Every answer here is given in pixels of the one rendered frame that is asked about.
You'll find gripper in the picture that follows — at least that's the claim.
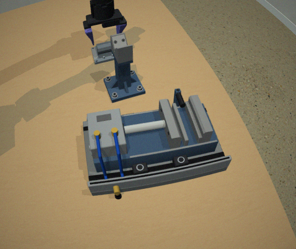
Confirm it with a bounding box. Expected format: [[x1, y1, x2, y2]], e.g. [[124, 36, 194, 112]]
[[83, 0, 127, 46]]

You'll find grey flat bar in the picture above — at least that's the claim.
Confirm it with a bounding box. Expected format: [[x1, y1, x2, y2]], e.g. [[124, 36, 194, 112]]
[[185, 101, 203, 143], [172, 103, 189, 146]]

